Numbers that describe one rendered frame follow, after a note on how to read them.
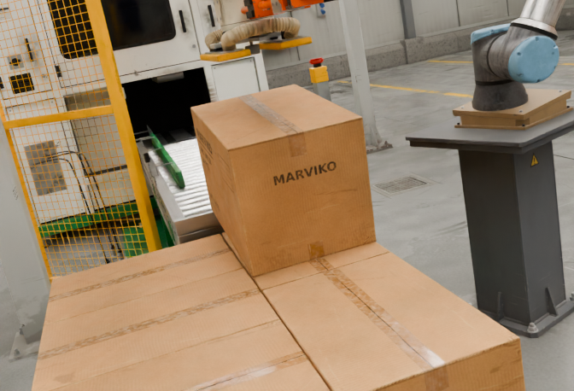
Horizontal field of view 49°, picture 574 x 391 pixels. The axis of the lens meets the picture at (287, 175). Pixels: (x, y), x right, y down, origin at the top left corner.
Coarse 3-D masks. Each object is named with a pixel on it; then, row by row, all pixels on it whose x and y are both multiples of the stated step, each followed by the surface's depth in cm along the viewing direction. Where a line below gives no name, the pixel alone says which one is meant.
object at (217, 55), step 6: (204, 54) 211; (210, 54) 201; (216, 54) 191; (222, 54) 184; (228, 54) 183; (234, 54) 183; (240, 54) 183; (246, 54) 184; (204, 60) 206; (210, 60) 194; (216, 60) 184; (222, 60) 182; (228, 60) 183
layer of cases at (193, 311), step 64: (192, 256) 213; (384, 256) 182; (64, 320) 181; (128, 320) 172; (192, 320) 165; (256, 320) 158; (320, 320) 152; (384, 320) 146; (448, 320) 140; (64, 384) 145; (128, 384) 140; (192, 384) 135; (256, 384) 130; (320, 384) 126; (384, 384) 122; (448, 384) 126; (512, 384) 130
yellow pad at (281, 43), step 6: (282, 36) 195; (300, 36) 193; (264, 42) 209; (270, 42) 202; (276, 42) 195; (282, 42) 187; (288, 42) 187; (294, 42) 187; (300, 42) 188; (306, 42) 188; (264, 48) 205; (270, 48) 198; (276, 48) 191; (282, 48) 187
